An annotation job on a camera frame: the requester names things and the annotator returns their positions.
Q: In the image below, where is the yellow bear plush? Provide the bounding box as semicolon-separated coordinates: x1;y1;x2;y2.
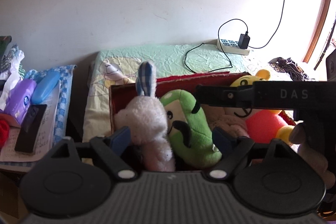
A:
225;69;297;145

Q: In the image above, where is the green plush toy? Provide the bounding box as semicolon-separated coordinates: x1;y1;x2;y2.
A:
160;89;222;169

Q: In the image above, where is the white bunny plush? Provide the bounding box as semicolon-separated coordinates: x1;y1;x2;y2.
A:
114;61;175;172

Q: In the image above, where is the brown teddy bear plush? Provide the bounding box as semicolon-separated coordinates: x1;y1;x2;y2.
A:
201;104;249;138

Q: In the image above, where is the person's right hand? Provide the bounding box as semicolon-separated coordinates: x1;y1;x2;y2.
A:
289;123;335;189

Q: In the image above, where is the dark clothes pile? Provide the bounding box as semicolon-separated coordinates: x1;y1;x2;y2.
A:
268;57;315;82

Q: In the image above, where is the red cardboard box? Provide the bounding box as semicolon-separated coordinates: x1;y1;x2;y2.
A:
108;71;297;135

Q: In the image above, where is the wooden glass door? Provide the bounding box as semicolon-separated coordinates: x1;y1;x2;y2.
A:
302;0;336;64

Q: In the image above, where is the blue checkered cloth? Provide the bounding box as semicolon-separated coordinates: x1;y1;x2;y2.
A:
25;65;76;145

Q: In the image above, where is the green cartoon bed sheet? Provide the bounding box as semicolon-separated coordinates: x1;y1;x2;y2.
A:
83;44;266;141

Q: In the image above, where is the black phone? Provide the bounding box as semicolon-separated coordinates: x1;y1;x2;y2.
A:
14;104;47;154

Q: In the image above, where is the blue glasses case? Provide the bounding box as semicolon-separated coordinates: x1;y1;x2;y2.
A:
31;71;60;105

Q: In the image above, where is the black charger adapter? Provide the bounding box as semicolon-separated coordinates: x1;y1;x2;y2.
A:
238;32;250;50

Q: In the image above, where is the white power strip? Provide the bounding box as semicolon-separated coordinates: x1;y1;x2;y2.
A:
217;39;250;56

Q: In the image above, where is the purple wet wipes pack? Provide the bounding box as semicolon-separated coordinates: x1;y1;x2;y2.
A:
4;79;37;123

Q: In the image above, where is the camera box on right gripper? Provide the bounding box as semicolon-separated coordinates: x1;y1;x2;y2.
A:
326;50;336;82

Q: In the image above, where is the grey wall cable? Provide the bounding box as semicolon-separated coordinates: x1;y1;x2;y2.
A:
248;0;296;50

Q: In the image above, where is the black charger cable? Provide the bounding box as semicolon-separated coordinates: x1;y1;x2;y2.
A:
184;18;249;74

